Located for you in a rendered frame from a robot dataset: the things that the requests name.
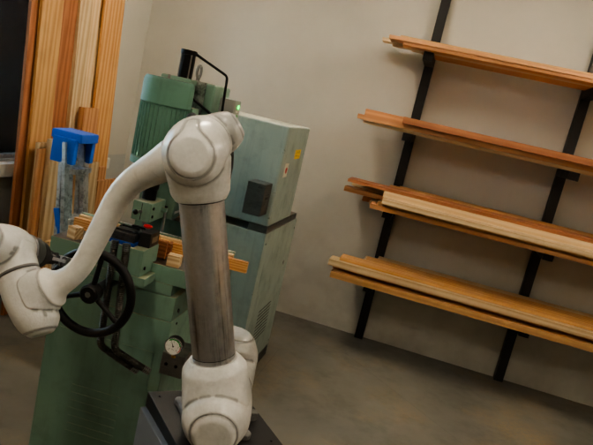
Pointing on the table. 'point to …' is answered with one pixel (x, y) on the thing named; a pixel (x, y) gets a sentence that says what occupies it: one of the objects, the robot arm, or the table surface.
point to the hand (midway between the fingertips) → (64, 261)
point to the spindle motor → (160, 111)
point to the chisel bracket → (151, 208)
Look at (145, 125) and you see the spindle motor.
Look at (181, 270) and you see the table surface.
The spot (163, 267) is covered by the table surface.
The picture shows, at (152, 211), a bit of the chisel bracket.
